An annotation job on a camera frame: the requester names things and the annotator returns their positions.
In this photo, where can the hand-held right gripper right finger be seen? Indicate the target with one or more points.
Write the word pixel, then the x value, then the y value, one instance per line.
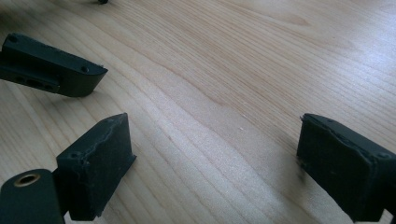
pixel 345 168

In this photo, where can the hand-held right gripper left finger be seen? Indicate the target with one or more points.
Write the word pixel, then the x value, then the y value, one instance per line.
pixel 93 169

